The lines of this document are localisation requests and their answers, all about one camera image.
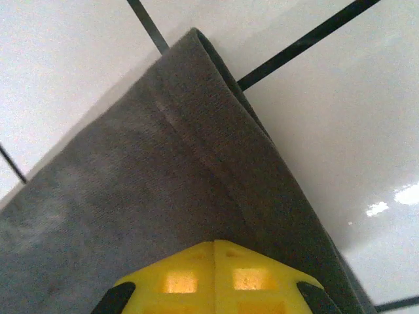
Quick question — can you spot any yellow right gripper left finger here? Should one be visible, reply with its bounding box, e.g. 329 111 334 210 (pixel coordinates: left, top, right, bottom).
92 240 215 314

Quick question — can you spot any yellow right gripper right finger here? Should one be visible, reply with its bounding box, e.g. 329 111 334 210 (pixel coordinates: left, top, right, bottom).
214 239 342 314

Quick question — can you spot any grey cloth towel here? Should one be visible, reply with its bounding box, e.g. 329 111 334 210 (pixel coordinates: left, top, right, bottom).
0 27 379 314

